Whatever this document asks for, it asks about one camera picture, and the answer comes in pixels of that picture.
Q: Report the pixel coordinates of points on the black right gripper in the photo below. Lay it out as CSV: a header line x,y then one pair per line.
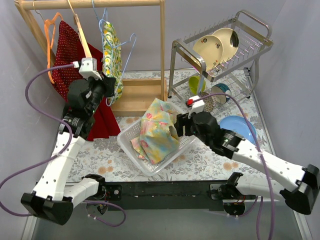
x,y
181,125

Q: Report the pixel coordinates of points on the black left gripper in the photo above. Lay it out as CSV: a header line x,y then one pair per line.
x,y
106,83

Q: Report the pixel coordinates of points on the pastel floral garment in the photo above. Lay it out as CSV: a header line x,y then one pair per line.
x,y
154,141

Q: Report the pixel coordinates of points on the lemon print garment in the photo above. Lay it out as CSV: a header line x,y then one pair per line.
x,y
112,60

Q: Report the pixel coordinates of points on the red skirt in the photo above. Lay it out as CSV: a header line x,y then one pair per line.
x,y
105,122

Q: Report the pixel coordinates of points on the beige plastic hanger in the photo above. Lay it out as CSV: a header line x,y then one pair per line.
x,y
80,33

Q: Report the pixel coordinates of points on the blue wire hanger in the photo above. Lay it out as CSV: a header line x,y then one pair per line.
x,y
127,48
101,20

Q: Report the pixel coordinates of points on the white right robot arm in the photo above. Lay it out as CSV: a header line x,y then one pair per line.
x,y
294,184

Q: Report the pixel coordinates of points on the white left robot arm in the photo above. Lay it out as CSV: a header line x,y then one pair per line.
x,y
50,199

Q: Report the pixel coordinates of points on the orange hanger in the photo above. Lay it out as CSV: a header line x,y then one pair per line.
x,y
49,40

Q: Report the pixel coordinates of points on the white plastic basket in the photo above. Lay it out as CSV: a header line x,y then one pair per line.
x,y
124,140

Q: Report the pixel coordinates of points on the wooden clothes rack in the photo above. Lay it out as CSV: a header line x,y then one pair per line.
x,y
138,93

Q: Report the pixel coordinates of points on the patterned brown bowl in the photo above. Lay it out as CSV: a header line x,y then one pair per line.
x,y
209,104

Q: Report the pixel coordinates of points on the red polka dot garment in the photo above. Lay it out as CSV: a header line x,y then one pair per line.
x,y
67,52

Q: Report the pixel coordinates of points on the green bowl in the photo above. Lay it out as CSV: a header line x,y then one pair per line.
x,y
193,83

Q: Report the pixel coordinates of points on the blue plate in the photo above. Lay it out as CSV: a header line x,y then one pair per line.
x,y
237,124

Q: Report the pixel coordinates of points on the teal white bowl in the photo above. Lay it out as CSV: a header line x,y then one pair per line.
x,y
221,88

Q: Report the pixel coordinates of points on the floral table mat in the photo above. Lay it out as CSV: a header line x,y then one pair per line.
x,y
106,158

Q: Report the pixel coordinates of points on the metal dish rack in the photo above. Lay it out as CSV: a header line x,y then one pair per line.
x,y
254,41

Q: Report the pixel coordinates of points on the cream plate front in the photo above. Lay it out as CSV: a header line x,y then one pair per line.
x,y
210,48

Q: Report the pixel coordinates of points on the cream plate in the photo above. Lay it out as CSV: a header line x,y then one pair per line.
x,y
230,42
210,48

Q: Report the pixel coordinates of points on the cream plate back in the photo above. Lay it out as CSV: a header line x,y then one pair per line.
x,y
230,42

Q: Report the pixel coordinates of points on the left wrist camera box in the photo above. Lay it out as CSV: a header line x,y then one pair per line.
x,y
88,68

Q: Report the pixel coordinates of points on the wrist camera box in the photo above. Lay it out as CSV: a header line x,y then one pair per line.
x,y
88,68
197,105

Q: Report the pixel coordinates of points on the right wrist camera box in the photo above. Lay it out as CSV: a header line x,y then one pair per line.
x,y
197,105

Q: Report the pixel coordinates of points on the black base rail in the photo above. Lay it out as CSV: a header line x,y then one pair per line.
x,y
174,195

